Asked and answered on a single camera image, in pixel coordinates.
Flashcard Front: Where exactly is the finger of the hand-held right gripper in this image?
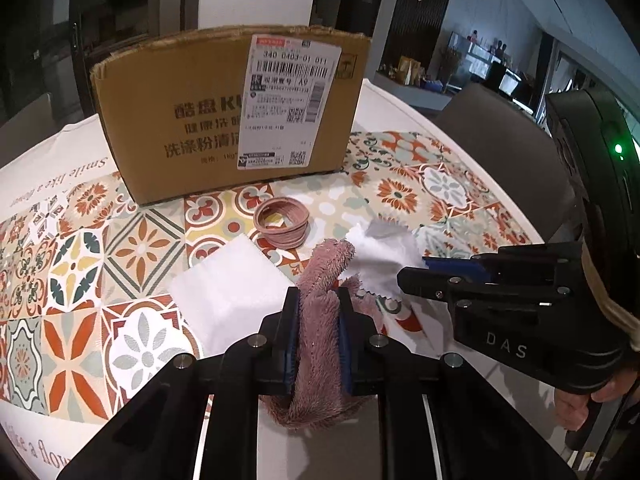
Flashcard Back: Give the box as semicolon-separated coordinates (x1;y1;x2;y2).
422;241;586;282
397;265;587;313

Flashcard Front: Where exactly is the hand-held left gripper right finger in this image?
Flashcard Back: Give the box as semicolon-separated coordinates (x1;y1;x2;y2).
337;287;581;480

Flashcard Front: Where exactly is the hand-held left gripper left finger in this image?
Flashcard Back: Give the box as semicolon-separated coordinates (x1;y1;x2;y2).
55;287;301;480

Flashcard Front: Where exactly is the pink fluffy cloth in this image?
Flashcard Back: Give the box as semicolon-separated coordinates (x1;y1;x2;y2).
258;238;367;430

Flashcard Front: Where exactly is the white zigzag-edged cloth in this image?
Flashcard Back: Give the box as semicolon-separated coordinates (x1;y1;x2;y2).
340;219;425;306

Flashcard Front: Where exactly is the brown cardboard box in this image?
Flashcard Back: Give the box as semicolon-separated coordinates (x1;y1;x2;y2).
90;25;374;206

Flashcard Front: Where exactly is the person's right hand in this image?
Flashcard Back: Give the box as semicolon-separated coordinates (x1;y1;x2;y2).
554;374;627;432

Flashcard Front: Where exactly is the white folded cloth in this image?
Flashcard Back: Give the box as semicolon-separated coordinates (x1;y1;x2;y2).
169;232;301;352

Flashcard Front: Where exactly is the bundle of pink rubber bands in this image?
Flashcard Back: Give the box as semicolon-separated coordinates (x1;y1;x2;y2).
253;197;310;249

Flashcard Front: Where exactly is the grey dining chair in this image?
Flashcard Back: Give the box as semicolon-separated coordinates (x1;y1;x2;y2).
434;82;577;242

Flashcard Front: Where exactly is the tile-patterned tablecloth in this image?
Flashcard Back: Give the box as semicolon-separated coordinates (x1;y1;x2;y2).
0;77;567;480

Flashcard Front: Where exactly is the white sideboard cabinet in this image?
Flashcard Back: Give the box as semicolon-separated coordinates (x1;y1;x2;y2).
374;69;467;112

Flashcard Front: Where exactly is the dark framed glass sliding door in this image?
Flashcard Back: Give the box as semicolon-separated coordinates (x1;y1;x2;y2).
69;0;167;117

